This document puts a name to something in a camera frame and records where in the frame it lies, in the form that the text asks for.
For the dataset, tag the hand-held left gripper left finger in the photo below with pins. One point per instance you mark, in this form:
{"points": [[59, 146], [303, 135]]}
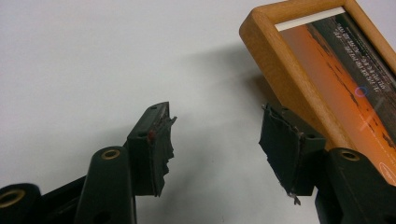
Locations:
{"points": [[149, 155]]}

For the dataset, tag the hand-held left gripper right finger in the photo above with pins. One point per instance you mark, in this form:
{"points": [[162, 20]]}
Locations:
{"points": [[281, 146]]}

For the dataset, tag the wooden photo frame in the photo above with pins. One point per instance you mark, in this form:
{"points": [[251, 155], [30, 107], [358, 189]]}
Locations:
{"points": [[327, 68]]}

